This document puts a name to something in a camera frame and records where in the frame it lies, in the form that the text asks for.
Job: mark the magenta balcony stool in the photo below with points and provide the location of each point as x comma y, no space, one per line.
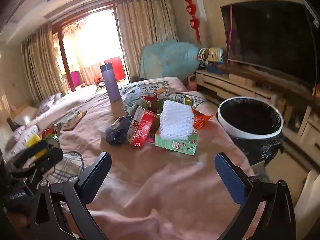
75,78

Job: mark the crumpled pale green plastic bag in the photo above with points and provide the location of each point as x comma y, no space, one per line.
132,100

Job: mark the dark green plastic wrapper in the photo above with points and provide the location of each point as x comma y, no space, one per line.
157,106

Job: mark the green drink can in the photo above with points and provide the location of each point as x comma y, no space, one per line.
183,100

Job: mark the white side cabinet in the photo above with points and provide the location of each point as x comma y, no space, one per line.
310,200

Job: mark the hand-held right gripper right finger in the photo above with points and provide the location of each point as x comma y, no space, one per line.
230,180

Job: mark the red hanging wall decoration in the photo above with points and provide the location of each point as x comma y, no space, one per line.
191,10

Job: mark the beige patterned curtain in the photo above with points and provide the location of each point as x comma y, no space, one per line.
40,65
145,30

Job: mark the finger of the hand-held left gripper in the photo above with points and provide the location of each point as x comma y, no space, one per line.
32,152
47,160

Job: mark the white tissue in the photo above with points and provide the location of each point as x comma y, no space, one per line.
102,131

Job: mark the red carton box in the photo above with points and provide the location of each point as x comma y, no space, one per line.
142,130

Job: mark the yellow snack packet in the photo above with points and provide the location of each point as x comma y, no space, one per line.
33,140

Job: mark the white foam mesh sleeve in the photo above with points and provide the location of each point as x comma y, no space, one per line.
175,120

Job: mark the crushed green can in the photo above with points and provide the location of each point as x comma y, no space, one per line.
53,141

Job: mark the white television stand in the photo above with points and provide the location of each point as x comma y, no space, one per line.
225,85

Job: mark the pink blanket plaid patch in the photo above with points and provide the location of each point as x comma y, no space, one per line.
155,185

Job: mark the colourful picture book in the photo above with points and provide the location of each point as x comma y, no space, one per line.
155,87

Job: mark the purple thermos bottle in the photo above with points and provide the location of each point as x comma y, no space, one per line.
111,85

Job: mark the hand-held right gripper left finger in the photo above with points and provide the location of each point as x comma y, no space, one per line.
98,175

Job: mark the crushed red can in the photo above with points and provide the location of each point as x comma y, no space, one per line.
48,132

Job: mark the wooden board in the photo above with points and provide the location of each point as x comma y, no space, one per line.
73,121

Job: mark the green carton box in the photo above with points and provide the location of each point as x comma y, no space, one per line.
175,145

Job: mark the pink thin rod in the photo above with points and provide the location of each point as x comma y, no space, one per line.
229,30

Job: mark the light blue floral cloth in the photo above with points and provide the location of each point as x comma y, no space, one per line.
167,60

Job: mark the orange snack packet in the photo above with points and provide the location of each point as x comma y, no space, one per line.
200,121

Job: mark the black round trash bin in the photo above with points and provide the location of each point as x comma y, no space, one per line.
250,120

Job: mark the floral bedding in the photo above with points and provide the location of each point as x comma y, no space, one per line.
47,103

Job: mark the black flat television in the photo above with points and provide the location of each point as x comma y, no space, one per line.
270,37

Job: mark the dark purple plastic bag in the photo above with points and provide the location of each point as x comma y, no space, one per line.
117,132

